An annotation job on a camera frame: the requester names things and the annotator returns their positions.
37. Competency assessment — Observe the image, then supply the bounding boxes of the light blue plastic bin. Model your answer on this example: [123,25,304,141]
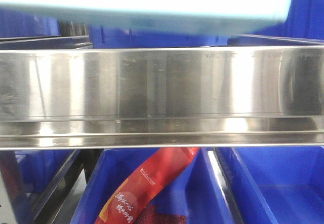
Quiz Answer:
[1,0,292,35]

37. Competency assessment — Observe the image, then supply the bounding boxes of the dark blue crate upper middle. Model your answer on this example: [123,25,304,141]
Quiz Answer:
[89,25,229,49]

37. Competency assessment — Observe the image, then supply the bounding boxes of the dark blue crate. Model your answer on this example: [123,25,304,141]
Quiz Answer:
[71,148,234,223]
[15,150,73,193]
[89,25,229,49]
[216,146,323,223]
[1,9,60,38]
[254,0,323,40]

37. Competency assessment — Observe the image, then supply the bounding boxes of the dark blue crate lower middle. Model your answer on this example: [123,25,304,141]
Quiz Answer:
[71,148,234,223]

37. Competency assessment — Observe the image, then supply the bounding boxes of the red snack package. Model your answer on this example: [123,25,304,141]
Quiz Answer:
[95,147,199,223]

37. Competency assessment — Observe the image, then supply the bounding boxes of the dark blue crate lower left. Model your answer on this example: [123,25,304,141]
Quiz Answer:
[15,150,73,193]

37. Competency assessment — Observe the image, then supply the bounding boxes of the dark blue crate lower right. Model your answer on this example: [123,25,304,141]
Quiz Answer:
[216,146,323,223]

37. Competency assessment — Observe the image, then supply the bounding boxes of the dark blue crate upper right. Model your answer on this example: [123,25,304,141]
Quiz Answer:
[254,0,323,40]

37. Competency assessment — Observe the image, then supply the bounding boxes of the dark blue crate upper left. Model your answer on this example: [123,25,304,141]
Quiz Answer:
[1,9,60,38]

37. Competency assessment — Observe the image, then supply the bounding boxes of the stainless steel shelf front rail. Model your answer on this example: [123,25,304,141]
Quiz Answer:
[1,46,323,150]

